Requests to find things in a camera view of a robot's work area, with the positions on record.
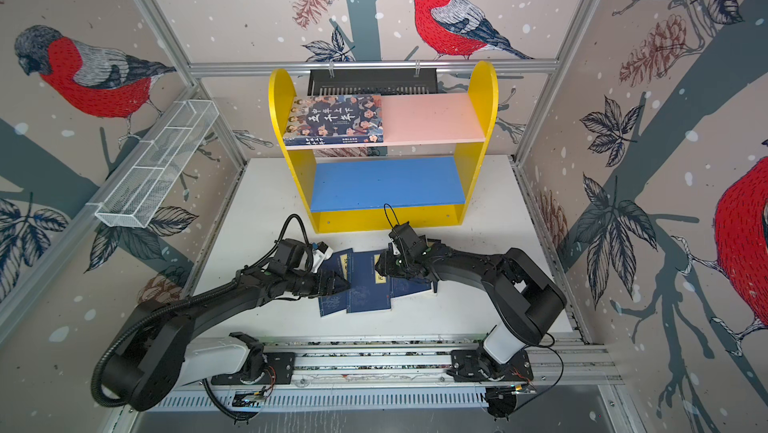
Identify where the left black corrugated cable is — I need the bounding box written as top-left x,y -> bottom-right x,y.
89,213 -> 313,409

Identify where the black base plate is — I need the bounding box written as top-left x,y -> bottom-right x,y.
445,348 -> 533,383
209,352 -> 296,386

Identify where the aluminium mounting rail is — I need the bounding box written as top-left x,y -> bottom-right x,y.
264,338 -> 624,387

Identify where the white wire mesh basket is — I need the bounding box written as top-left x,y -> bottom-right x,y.
95,99 -> 219,228

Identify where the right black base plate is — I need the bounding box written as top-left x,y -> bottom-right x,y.
445,348 -> 533,383

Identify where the small green circuit board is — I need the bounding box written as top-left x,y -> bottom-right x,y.
232,391 -> 270,408

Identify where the black round connector underneath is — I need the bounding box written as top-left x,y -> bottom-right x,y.
484,387 -> 518,420

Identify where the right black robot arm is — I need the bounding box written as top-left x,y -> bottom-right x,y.
375,223 -> 567,381

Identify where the black slotted vent panel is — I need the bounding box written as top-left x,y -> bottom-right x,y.
307,68 -> 438,96

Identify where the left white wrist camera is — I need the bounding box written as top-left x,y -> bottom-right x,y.
311,242 -> 334,273

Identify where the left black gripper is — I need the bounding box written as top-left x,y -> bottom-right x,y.
286,268 -> 352,296

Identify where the yellow shelf with coloured boards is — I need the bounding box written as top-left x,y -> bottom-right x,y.
278,61 -> 499,233

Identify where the illustrated colourful cover book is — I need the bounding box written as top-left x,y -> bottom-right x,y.
283,94 -> 384,146

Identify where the navy blue book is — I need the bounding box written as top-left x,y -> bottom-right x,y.
391,278 -> 433,298
318,249 -> 353,317
347,251 -> 391,314

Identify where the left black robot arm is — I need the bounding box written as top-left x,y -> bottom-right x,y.
90,239 -> 351,411

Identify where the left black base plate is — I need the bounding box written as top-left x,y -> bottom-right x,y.
209,352 -> 296,386

